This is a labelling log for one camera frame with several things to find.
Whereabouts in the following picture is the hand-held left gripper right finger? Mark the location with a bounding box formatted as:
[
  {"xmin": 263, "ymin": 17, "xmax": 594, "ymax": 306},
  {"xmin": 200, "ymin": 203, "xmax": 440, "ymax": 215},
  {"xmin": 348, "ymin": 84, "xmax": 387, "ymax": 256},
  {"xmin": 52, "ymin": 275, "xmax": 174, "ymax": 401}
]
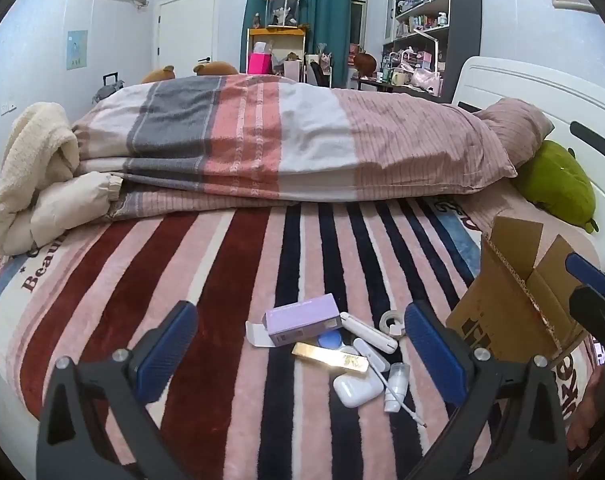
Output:
[{"xmin": 404, "ymin": 301, "xmax": 568, "ymax": 480}]

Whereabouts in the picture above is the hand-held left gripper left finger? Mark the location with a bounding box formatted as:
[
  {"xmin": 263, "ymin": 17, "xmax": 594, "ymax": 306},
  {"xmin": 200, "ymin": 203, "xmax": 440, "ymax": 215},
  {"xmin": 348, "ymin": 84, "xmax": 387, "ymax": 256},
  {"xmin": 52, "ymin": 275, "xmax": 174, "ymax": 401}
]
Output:
[{"xmin": 36, "ymin": 301, "xmax": 199, "ymax": 480}]

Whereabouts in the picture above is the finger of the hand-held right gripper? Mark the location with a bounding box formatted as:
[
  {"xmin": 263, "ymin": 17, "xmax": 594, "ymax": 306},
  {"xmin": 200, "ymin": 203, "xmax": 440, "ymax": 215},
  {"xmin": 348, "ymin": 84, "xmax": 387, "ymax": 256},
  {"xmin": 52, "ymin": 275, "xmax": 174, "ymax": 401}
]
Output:
[{"xmin": 565, "ymin": 253, "xmax": 605, "ymax": 356}]

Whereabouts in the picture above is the white power bank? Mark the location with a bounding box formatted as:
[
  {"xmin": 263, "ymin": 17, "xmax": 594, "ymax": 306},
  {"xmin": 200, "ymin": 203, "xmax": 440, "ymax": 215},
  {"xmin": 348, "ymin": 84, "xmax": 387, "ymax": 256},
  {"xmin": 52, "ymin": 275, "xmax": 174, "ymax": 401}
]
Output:
[{"xmin": 339, "ymin": 312, "xmax": 399, "ymax": 354}]

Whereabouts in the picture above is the brown cardboard box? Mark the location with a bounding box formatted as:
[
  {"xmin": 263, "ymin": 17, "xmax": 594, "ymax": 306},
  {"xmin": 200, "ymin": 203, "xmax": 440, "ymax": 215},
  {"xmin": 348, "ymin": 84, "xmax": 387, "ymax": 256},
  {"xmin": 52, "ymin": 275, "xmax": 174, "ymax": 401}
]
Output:
[{"xmin": 445, "ymin": 216, "xmax": 591, "ymax": 366}]

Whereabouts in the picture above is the person's right hand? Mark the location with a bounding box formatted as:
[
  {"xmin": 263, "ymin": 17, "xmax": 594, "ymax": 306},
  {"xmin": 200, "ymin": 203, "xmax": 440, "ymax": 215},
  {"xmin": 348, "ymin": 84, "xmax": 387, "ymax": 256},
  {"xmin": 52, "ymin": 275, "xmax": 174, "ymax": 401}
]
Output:
[{"xmin": 567, "ymin": 365, "xmax": 605, "ymax": 452}]

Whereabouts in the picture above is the small clear bottle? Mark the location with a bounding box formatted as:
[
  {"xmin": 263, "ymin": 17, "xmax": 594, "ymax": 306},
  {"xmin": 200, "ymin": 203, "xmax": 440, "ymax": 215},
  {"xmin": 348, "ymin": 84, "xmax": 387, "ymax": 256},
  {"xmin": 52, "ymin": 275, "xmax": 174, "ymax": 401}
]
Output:
[{"xmin": 384, "ymin": 362, "xmax": 409, "ymax": 413}]

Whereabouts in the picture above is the clear tape roll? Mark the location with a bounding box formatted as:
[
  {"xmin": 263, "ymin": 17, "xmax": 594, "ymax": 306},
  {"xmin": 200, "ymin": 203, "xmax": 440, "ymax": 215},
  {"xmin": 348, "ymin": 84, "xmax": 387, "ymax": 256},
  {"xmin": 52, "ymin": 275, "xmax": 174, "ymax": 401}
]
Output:
[{"xmin": 380, "ymin": 310, "xmax": 407, "ymax": 336}]

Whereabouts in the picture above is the white thin stick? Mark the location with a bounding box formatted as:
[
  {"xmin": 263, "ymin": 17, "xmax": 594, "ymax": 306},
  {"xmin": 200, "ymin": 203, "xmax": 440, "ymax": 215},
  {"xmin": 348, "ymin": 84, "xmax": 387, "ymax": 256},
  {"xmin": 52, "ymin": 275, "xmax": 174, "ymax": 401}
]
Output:
[{"xmin": 370, "ymin": 366, "xmax": 427, "ymax": 428}]

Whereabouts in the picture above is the white oblong case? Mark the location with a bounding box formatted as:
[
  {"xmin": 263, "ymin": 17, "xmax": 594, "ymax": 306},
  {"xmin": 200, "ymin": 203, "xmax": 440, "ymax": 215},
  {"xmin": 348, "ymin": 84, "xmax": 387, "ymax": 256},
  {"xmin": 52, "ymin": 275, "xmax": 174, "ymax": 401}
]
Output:
[{"xmin": 353, "ymin": 338, "xmax": 391, "ymax": 372}]

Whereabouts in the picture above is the white earbuds case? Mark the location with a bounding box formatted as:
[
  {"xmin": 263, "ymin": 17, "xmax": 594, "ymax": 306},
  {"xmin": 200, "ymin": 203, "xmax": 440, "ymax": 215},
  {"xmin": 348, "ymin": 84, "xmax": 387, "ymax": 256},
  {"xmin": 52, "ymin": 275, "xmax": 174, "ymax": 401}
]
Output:
[{"xmin": 333, "ymin": 371, "xmax": 379, "ymax": 408}]

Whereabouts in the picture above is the striped printed blanket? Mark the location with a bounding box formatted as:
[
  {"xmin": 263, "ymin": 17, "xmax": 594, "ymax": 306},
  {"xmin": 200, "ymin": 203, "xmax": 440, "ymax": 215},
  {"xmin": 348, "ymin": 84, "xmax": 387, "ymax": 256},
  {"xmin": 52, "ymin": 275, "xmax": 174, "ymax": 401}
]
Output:
[{"xmin": 0, "ymin": 197, "xmax": 603, "ymax": 480}]

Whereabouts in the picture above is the green plush toy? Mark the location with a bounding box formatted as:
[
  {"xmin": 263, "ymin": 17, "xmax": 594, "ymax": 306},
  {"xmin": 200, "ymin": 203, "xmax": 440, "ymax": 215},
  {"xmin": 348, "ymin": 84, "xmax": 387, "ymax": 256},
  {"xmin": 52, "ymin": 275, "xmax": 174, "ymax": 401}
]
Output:
[{"xmin": 513, "ymin": 140, "xmax": 598, "ymax": 233}]

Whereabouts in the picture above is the gold metal bar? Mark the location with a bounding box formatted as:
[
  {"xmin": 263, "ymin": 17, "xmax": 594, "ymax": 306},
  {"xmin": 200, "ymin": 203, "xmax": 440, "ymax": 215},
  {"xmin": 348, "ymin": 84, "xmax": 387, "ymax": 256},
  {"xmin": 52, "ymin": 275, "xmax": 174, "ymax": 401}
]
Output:
[{"xmin": 291, "ymin": 342, "xmax": 369, "ymax": 375}]

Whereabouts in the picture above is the pink ribbed bed sheet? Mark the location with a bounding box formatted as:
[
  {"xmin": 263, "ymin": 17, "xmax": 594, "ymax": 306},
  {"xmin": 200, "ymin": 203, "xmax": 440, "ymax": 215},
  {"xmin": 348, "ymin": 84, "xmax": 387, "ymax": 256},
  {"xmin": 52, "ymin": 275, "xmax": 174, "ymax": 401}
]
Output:
[{"xmin": 413, "ymin": 180, "xmax": 603, "ymax": 266}]

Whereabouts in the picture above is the purple carton box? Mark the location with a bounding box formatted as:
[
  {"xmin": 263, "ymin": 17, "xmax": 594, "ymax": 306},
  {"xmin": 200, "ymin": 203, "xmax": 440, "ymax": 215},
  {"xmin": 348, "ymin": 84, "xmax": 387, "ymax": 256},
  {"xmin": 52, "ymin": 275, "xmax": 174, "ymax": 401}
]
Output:
[{"xmin": 246, "ymin": 294, "xmax": 341, "ymax": 348}]

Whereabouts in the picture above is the pink ribbed pillow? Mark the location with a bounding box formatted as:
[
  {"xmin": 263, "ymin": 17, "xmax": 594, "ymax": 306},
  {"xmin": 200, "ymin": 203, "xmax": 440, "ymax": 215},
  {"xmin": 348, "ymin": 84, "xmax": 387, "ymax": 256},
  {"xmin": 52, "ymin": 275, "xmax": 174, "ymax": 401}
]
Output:
[{"xmin": 475, "ymin": 97, "xmax": 555, "ymax": 168}]

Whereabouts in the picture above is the beige puffy jacket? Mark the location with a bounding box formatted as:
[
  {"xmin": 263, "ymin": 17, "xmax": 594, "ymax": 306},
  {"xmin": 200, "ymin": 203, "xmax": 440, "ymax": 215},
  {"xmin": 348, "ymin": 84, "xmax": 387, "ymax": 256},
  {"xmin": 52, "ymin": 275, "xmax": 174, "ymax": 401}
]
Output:
[{"xmin": 12, "ymin": 171, "xmax": 124, "ymax": 253}]

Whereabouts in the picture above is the white bed headboard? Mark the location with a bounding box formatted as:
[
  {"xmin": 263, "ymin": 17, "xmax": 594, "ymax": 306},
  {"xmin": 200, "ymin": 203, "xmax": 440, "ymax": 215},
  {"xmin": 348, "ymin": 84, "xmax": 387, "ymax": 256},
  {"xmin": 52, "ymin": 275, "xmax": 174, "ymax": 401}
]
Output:
[{"xmin": 453, "ymin": 56, "xmax": 605, "ymax": 281}]

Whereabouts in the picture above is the cream fleece blanket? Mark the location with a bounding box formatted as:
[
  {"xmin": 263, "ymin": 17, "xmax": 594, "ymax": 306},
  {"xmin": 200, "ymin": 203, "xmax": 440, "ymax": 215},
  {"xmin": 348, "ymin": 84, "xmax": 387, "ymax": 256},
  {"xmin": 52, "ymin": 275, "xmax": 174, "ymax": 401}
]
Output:
[{"xmin": 0, "ymin": 102, "xmax": 80, "ymax": 256}]

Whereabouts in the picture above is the pink grey striped duvet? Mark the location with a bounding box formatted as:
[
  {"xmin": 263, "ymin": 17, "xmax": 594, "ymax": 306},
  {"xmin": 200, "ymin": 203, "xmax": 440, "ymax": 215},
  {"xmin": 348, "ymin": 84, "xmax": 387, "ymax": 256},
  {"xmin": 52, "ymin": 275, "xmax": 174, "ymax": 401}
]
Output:
[{"xmin": 71, "ymin": 74, "xmax": 518, "ymax": 203}]

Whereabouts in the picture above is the cluttered desk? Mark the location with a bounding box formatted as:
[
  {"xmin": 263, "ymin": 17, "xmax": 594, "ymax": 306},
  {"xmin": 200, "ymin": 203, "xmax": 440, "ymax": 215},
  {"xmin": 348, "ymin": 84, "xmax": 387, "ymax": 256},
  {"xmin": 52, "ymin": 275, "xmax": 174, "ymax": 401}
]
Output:
[{"xmin": 355, "ymin": 72, "xmax": 443, "ymax": 98}]

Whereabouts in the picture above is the grey suitcase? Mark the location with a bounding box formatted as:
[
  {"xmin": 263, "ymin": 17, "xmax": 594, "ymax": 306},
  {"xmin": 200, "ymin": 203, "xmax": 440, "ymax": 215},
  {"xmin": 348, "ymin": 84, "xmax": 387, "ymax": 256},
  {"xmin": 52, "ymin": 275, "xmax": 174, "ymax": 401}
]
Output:
[{"xmin": 93, "ymin": 72, "xmax": 126, "ymax": 106}]

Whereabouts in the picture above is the brown plush bear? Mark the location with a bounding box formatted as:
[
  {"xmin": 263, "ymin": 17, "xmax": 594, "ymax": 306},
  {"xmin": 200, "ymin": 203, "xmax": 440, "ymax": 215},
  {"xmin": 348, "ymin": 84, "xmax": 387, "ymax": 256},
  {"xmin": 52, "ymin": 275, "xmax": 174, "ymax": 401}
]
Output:
[
  {"xmin": 192, "ymin": 61, "xmax": 239, "ymax": 77},
  {"xmin": 141, "ymin": 65, "xmax": 176, "ymax": 84}
]

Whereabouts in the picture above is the white desk lamp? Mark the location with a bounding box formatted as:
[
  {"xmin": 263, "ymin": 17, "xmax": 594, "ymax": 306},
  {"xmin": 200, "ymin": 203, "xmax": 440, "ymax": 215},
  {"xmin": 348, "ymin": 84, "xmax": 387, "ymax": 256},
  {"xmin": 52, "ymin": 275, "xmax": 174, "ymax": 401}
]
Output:
[{"xmin": 413, "ymin": 27, "xmax": 441, "ymax": 76}]

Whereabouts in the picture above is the dark bookshelf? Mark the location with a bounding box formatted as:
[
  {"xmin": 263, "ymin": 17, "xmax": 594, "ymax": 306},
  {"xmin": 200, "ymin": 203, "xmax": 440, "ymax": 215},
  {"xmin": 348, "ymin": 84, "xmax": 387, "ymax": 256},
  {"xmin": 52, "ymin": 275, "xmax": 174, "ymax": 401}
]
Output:
[{"xmin": 383, "ymin": 0, "xmax": 483, "ymax": 103}]

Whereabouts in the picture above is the brown round wig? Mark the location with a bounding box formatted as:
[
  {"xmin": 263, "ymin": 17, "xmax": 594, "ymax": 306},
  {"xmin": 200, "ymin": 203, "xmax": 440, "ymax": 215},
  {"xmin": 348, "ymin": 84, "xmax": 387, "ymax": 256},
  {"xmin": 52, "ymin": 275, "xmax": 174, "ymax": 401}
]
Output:
[{"xmin": 353, "ymin": 52, "xmax": 378, "ymax": 78}]

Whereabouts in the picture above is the bright pink bag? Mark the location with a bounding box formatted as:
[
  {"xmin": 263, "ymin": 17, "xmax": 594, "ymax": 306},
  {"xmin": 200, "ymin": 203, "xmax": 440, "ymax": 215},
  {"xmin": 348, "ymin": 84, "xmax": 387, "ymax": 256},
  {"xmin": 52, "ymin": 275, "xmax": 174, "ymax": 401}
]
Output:
[{"xmin": 248, "ymin": 52, "xmax": 273, "ymax": 76}]

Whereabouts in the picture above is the white door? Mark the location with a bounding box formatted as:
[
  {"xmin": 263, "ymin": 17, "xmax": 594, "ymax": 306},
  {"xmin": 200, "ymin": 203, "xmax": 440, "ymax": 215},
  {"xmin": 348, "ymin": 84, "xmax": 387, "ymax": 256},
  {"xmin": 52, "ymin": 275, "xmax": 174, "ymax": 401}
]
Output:
[{"xmin": 157, "ymin": 0, "xmax": 217, "ymax": 78}]

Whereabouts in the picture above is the yellow shelf unit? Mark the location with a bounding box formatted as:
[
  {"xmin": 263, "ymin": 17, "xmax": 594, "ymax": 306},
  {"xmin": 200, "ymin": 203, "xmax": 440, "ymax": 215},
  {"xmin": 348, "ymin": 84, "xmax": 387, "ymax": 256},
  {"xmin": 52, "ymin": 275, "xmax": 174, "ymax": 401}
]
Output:
[{"xmin": 246, "ymin": 26, "xmax": 308, "ymax": 78}]

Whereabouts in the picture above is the window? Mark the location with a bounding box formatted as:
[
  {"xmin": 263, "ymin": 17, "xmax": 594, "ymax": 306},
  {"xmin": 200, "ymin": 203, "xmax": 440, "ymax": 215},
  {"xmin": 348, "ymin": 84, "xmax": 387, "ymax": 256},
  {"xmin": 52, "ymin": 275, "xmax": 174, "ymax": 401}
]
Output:
[{"xmin": 350, "ymin": 0, "xmax": 371, "ymax": 46}]

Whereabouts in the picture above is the teal curtain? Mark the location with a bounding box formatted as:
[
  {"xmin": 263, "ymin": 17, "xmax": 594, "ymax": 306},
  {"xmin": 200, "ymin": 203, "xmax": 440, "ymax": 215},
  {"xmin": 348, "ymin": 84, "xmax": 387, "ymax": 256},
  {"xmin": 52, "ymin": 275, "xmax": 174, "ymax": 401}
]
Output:
[{"xmin": 240, "ymin": 0, "xmax": 353, "ymax": 88}]

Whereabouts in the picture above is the glass display case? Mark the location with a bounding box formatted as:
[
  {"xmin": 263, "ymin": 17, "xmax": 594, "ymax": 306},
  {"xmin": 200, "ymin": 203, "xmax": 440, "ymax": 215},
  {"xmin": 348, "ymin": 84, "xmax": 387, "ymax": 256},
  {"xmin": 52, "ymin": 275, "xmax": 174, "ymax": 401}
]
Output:
[{"xmin": 262, "ymin": 0, "xmax": 303, "ymax": 28}]

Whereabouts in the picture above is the small wall poster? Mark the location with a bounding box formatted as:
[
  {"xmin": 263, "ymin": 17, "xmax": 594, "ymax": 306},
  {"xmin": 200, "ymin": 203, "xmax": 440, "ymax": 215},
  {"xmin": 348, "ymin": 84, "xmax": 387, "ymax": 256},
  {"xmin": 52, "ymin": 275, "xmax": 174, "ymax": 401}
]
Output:
[{"xmin": 66, "ymin": 30, "xmax": 89, "ymax": 71}]

